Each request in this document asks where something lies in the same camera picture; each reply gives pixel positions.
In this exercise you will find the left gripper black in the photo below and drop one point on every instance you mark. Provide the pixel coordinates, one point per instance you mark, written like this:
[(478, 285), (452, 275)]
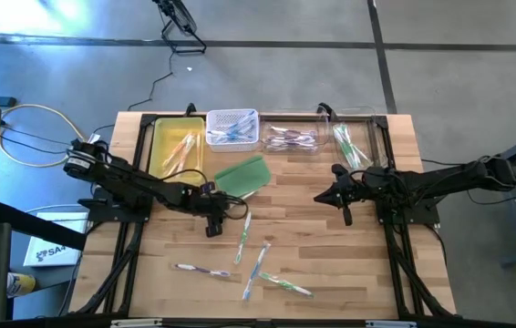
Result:
[(212, 205)]

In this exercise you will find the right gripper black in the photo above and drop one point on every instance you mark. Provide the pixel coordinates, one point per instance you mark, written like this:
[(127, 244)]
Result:
[(353, 191)]

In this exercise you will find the green cloth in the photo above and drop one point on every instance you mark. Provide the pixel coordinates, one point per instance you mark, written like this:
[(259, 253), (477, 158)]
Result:
[(242, 178)]

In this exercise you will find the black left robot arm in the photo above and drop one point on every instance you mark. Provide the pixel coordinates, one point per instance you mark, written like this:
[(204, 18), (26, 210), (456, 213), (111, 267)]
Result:
[(126, 182)]

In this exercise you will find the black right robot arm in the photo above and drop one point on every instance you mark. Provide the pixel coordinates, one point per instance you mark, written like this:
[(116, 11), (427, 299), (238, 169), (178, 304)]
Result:
[(445, 182)]

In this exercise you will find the white perforated plastic basket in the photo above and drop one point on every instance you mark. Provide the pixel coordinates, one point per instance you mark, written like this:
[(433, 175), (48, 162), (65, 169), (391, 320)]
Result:
[(233, 146)]

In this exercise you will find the clear plastic bin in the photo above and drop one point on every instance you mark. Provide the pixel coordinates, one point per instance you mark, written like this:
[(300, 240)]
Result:
[(376, 136), (267, 119)]

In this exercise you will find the yellow plastic tray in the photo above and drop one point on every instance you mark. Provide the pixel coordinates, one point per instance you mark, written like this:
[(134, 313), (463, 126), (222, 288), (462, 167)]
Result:
[(162, 132)]

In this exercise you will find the black clamp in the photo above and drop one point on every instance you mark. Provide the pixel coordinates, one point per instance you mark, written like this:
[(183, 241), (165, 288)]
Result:
[(190, 109), (325, 109)]

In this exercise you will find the white adapter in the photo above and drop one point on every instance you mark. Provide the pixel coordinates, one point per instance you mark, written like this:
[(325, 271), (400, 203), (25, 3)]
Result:
[(94, 136)]

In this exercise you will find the white printed cardboard box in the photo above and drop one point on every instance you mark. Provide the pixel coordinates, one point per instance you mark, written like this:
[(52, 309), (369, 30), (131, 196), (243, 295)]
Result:
[(55, 241)]

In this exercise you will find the black diagonal beam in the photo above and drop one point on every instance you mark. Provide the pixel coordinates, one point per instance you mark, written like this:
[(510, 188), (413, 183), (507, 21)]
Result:
[(39, 225)]

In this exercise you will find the black floor fan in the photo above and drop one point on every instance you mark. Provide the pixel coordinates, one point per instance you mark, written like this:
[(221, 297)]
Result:
[(178, 16)]

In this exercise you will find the yellow white can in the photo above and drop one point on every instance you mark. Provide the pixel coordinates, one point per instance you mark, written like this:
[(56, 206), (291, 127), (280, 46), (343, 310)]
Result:
[(21, 284)]

